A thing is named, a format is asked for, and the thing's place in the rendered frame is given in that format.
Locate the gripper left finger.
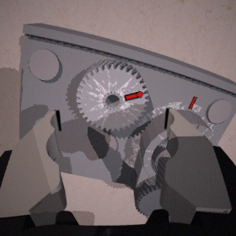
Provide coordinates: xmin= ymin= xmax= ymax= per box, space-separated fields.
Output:
xmin=0 ymin=110 xmax=67 ymax=236

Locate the grey gear with red arrow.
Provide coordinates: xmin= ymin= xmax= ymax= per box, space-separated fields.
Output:
xmin=76 ymin=59 xmax=149 ymax=132

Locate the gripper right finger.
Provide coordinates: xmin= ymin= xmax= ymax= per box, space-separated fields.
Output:
xmin=159 ymin=107 xmax=236 ymax=236

